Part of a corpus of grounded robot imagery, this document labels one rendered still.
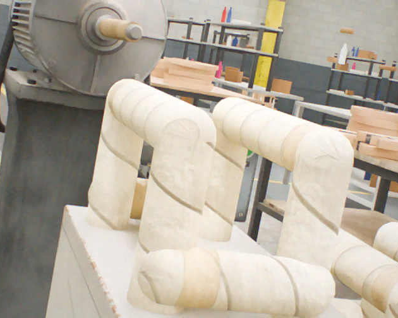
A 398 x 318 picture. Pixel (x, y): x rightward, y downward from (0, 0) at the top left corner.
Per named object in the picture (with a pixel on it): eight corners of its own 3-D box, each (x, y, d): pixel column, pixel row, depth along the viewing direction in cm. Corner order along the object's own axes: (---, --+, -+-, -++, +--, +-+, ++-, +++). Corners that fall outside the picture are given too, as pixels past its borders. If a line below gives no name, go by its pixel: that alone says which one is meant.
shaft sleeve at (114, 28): (107, 40, 141) (94, 28, 140) (119, 27, 142) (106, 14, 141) (133, 46, 125) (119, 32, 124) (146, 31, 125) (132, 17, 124)
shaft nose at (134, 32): (133, 43, 125) (122, 32, 124) (143, 31, 125) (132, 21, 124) (136, 43, 123) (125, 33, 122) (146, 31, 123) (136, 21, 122)
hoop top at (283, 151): (203, 132, 62) (211, 92, 62) (241, 137, 63) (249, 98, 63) (304, 187, 43) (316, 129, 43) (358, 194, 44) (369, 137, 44)
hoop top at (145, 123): (100, 116, 60) (106, 73, 59) (141, 122, 61) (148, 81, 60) (159, 166, 41) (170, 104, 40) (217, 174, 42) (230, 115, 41)
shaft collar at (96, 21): (105, 45, 144) (86, 28, 142) (122, 26, 144) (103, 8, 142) (108, 46, 142) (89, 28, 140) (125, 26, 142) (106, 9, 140)
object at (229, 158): (185, 228, 63) (206, 111, 62) (222, 232, 64) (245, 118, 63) (196, 239, 60) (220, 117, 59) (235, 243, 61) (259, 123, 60)
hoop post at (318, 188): (256, 303, 47) (288, 147, 46) (305, 307, 48) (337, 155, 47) (277, 323, 44) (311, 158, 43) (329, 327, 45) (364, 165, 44)
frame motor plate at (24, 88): (-2, 80, 182) (0, 64, 182) (101, 96, 191) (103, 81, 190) (17, 98, 149) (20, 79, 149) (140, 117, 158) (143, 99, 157)
